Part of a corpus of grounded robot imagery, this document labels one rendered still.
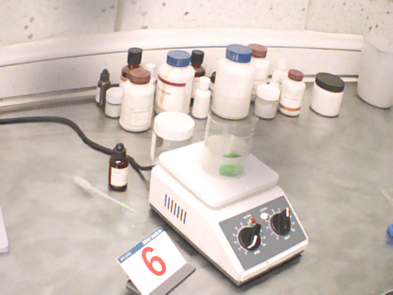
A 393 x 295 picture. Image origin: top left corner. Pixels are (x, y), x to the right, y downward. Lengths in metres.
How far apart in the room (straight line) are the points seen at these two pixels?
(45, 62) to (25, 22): 0.10
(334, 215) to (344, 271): 0.14
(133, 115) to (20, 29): 0.30
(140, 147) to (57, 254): 0.30
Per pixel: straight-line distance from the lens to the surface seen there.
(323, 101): 1.17
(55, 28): 1.09
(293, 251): 0.77
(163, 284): 0.71
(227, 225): 0.73
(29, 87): 1.08
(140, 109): 0.98
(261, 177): 0.78
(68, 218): 0.81
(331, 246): 0.83
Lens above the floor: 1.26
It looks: 31 degrees down
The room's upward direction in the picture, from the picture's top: 9 degrees clockwise
